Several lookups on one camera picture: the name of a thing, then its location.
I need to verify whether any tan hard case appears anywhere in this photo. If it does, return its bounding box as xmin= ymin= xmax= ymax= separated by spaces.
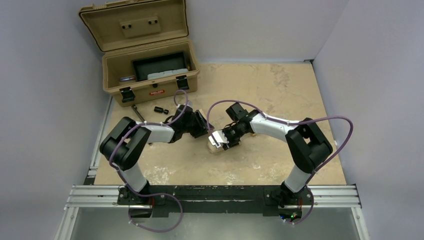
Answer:
xmin=78 ymin=0 xmax=200 ymax=107

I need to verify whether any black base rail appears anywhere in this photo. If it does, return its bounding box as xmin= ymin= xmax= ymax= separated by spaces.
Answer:
xmin=117 ymin=185 xmax=314 ymax=221

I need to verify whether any aluminium frame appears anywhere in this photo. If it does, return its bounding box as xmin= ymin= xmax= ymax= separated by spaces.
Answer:
xmin=56 ymin=100 xmax=360 ymax=240

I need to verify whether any beige folding umbrella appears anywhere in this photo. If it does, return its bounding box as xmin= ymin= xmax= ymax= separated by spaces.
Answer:
xmin=195 ymin=109 xmax=241 ymax=154

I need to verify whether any small black cylinder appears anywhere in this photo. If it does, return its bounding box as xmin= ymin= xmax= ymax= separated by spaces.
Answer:
xmin=153 ymin=106 xmax=169 ymax=115

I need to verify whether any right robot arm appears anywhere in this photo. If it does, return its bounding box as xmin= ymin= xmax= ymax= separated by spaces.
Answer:
xmin=210 ymin=103 xmax=333 ymax=202

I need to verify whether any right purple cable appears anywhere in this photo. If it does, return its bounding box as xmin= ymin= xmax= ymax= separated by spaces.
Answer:
xmin=205 ymin=99 xmax=354 ymax=226

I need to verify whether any black hex key tool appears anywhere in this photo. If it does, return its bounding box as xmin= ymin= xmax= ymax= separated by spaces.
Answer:
xmin=131 ymin=104 xmax=145 ymax=122

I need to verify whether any grey box in case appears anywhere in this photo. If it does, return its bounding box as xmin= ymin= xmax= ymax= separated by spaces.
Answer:
xmin=147 ymin=68 xmax=189 ymax=80

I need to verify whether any metal can in case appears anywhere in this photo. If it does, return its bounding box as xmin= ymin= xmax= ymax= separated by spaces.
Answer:
xmin=119 ymin=75 xmax=137 ymax=82

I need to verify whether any black tray in case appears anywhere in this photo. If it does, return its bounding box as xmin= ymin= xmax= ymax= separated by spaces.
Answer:
xmin=131 ymin=51 xmax=188 ymax=82

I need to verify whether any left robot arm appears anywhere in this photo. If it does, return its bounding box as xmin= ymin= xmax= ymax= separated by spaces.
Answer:
xmin=99 ymin=105 xmax=215 ymax=196

